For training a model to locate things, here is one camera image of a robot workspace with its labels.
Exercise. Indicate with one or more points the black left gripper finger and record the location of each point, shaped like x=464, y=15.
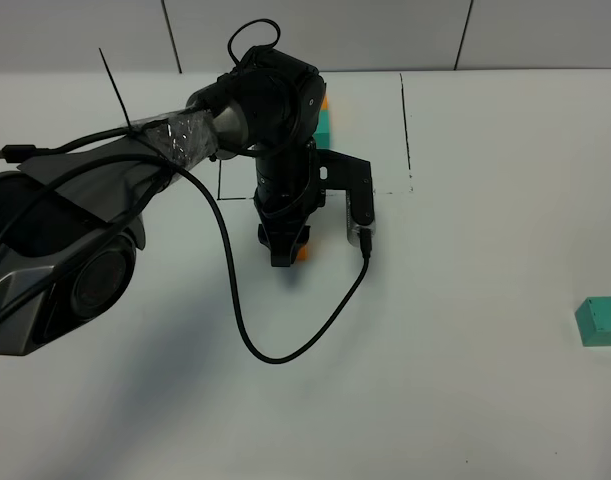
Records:
x=283, y=251

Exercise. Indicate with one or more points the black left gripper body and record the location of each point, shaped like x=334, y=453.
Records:
x=288, y=187

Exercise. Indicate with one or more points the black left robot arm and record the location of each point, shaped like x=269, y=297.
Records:
x=71, y=221

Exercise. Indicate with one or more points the teal template cube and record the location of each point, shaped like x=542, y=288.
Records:
x=322, y=134

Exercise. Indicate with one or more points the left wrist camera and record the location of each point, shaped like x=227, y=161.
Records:
x=353, y=176

